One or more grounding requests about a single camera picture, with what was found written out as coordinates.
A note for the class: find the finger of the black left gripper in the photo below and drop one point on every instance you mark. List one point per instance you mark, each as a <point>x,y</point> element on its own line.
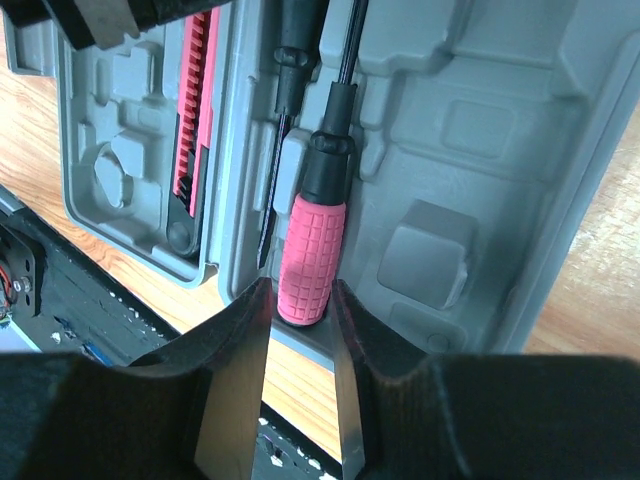
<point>151,13</point>
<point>84,23</point>

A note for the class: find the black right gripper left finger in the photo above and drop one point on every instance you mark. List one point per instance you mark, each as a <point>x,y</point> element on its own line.
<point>187,410</point>

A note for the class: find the pink black screwdriver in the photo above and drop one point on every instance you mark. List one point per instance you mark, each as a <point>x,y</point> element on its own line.
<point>316,226</point>
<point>297,56</point>

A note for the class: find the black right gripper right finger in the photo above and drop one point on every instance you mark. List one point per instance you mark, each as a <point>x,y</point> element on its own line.
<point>407,414</point>

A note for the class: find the grey plastic tool case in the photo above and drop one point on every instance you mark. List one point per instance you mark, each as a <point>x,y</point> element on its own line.
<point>483,129</point>

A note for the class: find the pink black utility knife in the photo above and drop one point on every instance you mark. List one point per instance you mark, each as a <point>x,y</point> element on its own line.
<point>195,116</point>

